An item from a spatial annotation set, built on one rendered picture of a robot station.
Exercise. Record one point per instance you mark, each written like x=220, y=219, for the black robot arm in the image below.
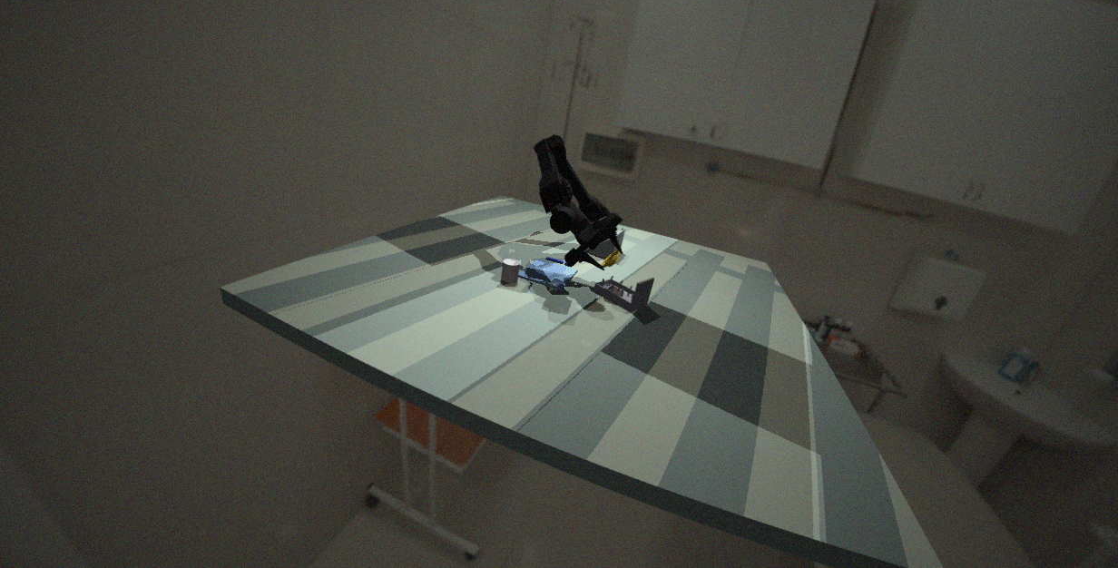
x=558, y=190

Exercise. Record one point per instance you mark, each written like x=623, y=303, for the yellow plate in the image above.
x=611, y=259

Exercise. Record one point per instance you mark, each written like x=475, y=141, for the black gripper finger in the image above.
x=612, y=236
x=589, y=259

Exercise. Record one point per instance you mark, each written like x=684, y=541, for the light blue flat mat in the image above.
x=548, y=273

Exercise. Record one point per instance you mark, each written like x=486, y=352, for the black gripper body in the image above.
x=574, y=255

